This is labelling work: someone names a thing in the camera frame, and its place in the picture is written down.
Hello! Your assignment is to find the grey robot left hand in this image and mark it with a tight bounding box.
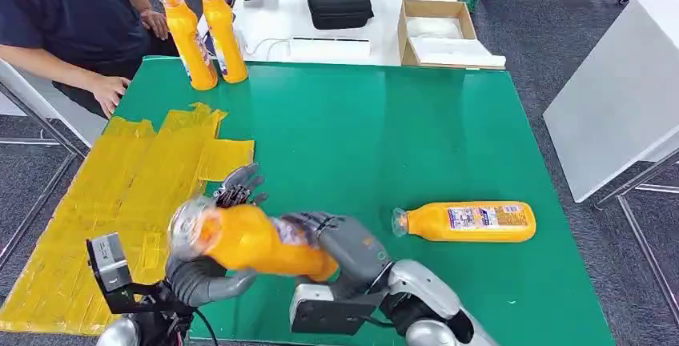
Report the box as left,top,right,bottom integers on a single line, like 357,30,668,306
164,163,269,308

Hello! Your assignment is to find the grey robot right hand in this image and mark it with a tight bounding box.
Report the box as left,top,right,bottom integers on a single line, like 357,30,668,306
279,211,397,300

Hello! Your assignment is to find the orange drink bottle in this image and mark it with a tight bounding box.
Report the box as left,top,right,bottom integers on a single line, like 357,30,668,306
195,0,250,85
391,201,537,244
167,196,340,284
156,0,219,92

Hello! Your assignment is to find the green table mat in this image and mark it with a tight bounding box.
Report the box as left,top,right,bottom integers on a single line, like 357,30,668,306
108,55,617,346

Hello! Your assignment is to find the yellow plastic sheet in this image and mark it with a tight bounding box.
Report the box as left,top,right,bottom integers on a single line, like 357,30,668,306
0,102,256,337

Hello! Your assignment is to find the person's right hand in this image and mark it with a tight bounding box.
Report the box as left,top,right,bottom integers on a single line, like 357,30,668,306
87,74,133,120

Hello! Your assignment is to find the person's hand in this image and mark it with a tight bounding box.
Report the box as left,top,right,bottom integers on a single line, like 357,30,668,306
87,74,133,120
139,9,171,42

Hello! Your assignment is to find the open cardboard box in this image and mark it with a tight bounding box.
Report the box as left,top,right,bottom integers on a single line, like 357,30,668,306
396,0,507,72

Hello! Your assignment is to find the white table with metal legs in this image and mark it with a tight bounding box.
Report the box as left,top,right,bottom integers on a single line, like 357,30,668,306
0,59,108,272
541,0,679,330

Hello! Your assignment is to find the white foam block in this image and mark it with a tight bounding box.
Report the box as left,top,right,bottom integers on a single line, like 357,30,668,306
405,15,466,41

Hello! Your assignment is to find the person's left hand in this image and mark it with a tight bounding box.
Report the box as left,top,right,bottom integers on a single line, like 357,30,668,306
139,9,171,42

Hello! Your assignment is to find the person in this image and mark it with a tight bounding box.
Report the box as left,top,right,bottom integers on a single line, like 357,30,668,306
0,0,179,119

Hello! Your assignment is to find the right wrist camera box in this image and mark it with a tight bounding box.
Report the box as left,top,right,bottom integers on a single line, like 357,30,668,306
288,283,386,337

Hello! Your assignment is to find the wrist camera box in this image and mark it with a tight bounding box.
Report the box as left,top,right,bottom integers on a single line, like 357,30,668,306
86,231,161,316
288,283,386,337

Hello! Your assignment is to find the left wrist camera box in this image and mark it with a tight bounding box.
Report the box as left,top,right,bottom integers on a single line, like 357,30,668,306
86,231,161,316

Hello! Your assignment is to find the white cable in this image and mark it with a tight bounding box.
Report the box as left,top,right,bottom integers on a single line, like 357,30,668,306
244,36,292,62

